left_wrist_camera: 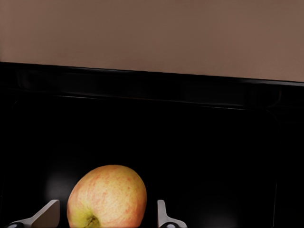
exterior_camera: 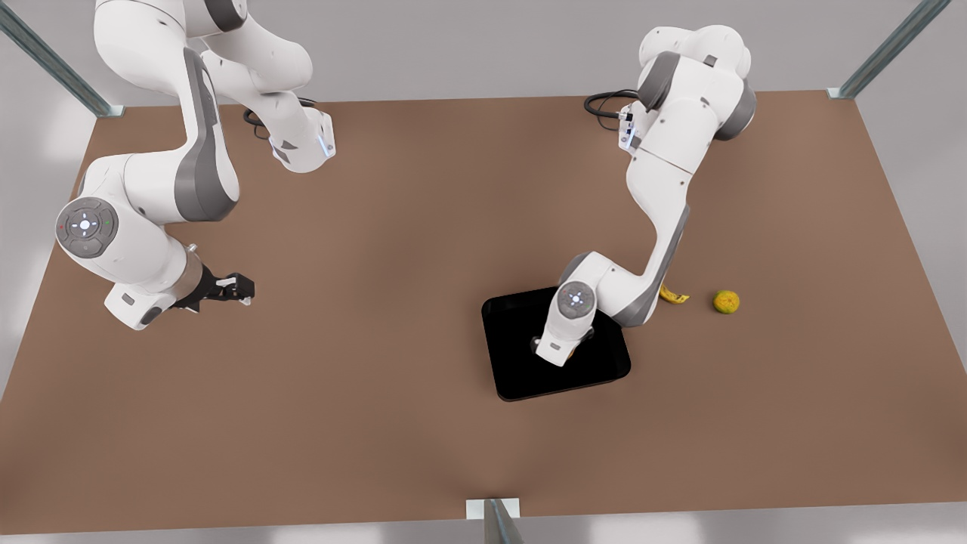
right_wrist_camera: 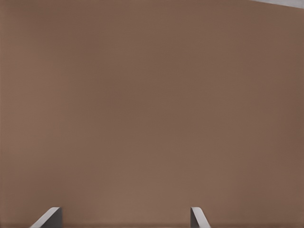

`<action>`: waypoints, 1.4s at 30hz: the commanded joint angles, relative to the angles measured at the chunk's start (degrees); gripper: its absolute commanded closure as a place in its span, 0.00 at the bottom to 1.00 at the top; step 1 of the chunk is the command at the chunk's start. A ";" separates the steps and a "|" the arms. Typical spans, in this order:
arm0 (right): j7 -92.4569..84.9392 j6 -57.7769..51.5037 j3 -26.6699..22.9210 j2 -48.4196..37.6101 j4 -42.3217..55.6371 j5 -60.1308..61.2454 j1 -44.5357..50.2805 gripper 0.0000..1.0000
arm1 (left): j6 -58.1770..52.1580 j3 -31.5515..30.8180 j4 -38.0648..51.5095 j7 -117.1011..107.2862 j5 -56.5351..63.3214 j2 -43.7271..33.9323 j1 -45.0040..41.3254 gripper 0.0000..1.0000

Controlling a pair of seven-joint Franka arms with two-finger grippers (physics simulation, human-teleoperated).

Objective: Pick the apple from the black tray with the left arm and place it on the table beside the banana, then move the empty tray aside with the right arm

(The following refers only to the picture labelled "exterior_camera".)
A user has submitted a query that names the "black square tray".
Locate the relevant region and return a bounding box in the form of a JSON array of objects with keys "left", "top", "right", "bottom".
[{"left": 481, "top": 285, "right": 632, "bottom": 403}]

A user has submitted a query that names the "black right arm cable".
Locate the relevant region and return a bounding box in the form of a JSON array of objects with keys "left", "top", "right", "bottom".
[{"left": 243, "top": 97, "right": 319, "bottom": 141}]

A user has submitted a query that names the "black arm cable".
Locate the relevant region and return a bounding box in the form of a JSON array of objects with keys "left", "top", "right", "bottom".
[
  {"left": 243, "top": 97, "right": 319, "bottom": 141},
  {"left": 583, "top": 89, "right": 643, "bottom": 134}
]

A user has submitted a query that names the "silver frame post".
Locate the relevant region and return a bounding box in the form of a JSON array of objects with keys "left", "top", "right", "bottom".
[
  {"left": 465, "top": 498, "right": 524, "bottom": 544},
  {"left": 0, "top": 3, "right": 126, "bottom": 119},
  {"left": 826, "top": 0, "right": 953, "bottom": 100}
]

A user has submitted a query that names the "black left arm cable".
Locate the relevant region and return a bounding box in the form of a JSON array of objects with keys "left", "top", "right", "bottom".
[{"left": 583, "top": 89, "right": 643, "bottom": 134}]

